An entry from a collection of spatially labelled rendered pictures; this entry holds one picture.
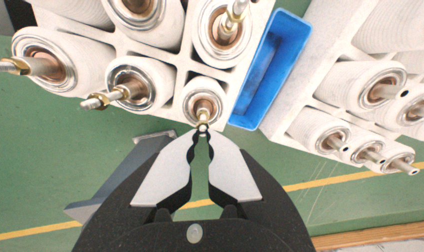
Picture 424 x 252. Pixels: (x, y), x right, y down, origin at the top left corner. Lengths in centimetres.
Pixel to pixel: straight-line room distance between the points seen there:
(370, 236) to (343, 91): 178
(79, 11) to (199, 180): 71
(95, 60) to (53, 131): 57
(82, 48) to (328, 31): 48
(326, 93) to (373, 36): 11
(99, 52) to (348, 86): 47
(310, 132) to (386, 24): 22
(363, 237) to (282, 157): 138
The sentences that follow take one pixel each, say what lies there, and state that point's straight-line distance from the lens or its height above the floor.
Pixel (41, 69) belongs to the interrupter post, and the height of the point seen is 27.
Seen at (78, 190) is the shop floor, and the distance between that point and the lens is 107.
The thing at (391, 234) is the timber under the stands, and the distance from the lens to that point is 214.
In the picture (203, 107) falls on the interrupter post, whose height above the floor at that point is 28.
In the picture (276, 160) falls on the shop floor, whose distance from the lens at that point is 74.
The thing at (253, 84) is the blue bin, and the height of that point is 0.
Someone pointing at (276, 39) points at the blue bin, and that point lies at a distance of 51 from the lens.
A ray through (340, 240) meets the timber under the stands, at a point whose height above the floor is 5.
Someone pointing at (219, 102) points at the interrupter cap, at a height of 25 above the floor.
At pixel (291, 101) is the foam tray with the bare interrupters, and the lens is 38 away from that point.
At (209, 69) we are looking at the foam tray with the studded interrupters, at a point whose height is 18.
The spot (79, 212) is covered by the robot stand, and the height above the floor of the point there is 30.
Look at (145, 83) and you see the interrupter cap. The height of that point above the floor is 25.
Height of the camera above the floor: 46
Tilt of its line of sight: 62 degrees down
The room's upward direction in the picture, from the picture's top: 174 degrees clockwise
